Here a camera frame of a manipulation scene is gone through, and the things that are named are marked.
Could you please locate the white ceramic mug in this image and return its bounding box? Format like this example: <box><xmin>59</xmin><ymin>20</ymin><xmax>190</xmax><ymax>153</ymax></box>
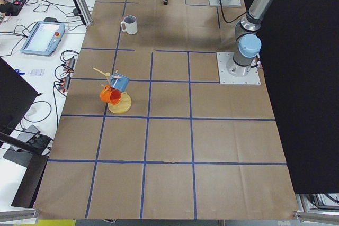
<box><xmin>120</xmin><ymin>15</ymin><xmax>138</xmax><ymax>35</ymax></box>

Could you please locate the blue mug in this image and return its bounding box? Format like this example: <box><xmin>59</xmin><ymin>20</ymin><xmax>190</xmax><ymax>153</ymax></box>
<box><xmin>109</xmin><ymin>73</ymin><xmax>130</xmax><ymax>92</ymax></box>

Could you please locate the orange mug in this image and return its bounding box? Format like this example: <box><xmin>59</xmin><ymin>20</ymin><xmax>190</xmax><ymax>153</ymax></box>
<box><xmin>100</xmin><ymin>85</ymin><xmax>121</xmax><ymax>105</ymax></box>

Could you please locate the wooden mug tree stand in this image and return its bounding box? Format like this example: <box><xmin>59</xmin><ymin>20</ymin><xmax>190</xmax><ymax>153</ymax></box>
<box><xmin>92</xmin><ymin>67</ymin><xmax>132</xmax><ymax>114</ymax></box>

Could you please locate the blue teach pendant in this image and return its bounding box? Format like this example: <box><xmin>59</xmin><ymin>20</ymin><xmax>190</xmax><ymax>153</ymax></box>
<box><xmin>20</xmin><ymin>21</ymin><xmax>65</xmax><ymax>56</ymax></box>

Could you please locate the black monitor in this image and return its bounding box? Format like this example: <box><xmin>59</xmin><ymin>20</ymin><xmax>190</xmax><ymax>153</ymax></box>
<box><xmin>0</xmin><ymin>56</ymin><xmax>40</xmax><ymax>155</ymax></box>

